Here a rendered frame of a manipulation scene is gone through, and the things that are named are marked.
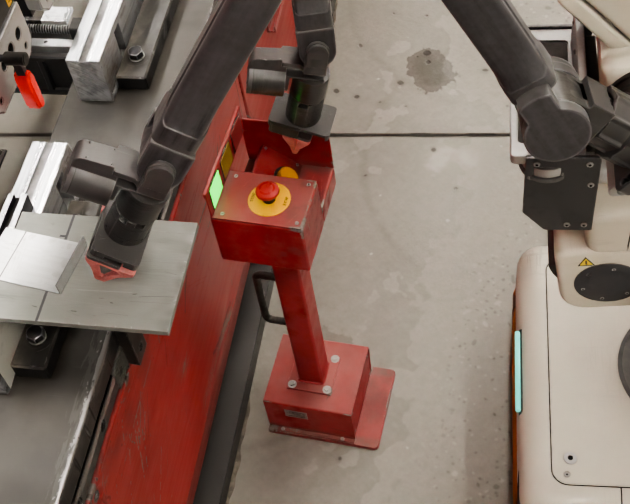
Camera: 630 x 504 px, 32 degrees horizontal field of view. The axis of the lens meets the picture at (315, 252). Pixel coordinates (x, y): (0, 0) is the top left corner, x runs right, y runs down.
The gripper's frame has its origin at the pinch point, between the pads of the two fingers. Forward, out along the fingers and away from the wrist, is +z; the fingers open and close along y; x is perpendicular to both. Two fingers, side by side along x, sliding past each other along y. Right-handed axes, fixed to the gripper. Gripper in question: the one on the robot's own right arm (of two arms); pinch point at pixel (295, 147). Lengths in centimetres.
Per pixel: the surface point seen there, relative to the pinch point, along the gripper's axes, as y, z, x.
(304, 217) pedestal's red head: -4.8, 0.7, 12.8
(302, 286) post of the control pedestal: -7.3, 29.7, 7.9
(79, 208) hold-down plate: 28.7, -3.3, 25.5
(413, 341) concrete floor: -35, 74, -13
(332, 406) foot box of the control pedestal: -20, 65, 13
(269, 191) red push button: 1.9, -0.5, 10.6
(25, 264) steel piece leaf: 30, -13, 43
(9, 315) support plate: 29, -13, 51
